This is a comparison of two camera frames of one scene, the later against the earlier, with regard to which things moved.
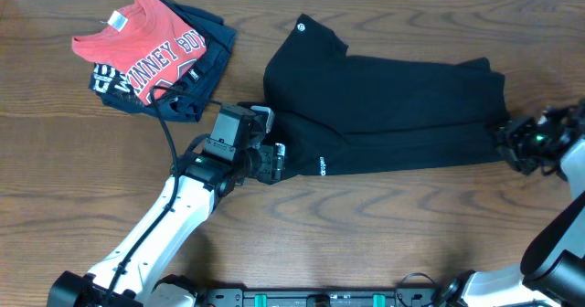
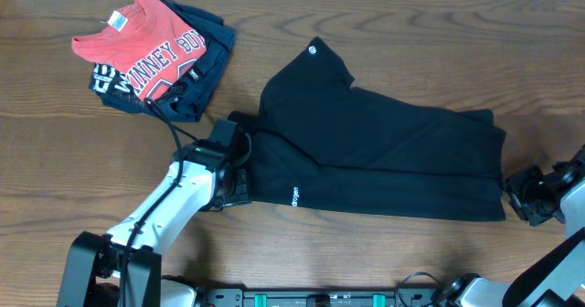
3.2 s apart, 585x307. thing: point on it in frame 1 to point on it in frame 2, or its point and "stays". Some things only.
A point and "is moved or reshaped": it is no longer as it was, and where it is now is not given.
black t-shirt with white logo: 336,112 is moved or reshaped
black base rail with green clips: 322,298 stays
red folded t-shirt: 146,42 stays
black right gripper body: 527,149 to 532,196
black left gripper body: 263,165 to 238,190
